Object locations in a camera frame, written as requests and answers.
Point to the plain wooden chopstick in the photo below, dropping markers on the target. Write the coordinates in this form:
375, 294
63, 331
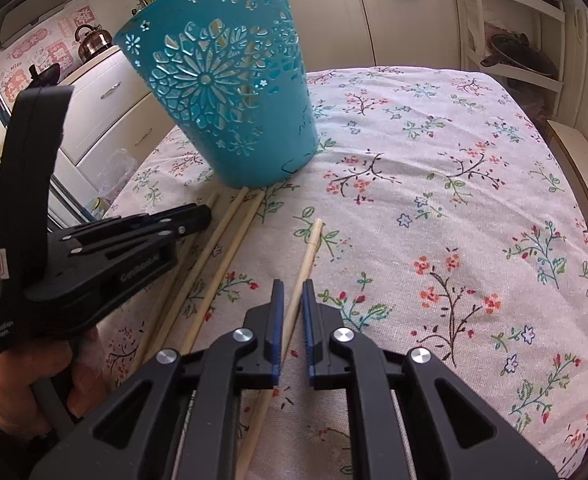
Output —
306, 260
229, 260
214, 247

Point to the steel kettle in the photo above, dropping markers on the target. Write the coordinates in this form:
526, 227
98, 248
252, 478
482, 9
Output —
94, 40

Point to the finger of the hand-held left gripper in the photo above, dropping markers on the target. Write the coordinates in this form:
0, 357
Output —
174, 232
164, 212

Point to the grey range hood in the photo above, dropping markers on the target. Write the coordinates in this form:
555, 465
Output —
39, 0

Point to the person's left hand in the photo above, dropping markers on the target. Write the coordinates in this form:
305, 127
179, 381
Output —
4, 390

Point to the black wok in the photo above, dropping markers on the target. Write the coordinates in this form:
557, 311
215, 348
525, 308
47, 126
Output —
44, 75

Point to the red wall stickers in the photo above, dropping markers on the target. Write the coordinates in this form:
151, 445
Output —
29, 50

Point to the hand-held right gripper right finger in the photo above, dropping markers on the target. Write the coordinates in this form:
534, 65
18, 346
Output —
310, 330

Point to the dark pan on rack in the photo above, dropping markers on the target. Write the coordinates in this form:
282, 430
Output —
519, 55

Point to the teal cutout plastic basket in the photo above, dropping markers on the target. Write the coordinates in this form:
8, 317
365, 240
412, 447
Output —
294, 110

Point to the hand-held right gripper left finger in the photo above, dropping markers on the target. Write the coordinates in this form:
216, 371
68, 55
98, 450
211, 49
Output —
276, 330

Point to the floral tablecloth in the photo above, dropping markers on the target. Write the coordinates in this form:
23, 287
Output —
424, 200

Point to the white wooden stool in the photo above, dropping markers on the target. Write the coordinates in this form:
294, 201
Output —
579, 175

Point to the cream kitchen base cabinets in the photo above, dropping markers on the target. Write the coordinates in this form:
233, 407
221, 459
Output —
99, 95

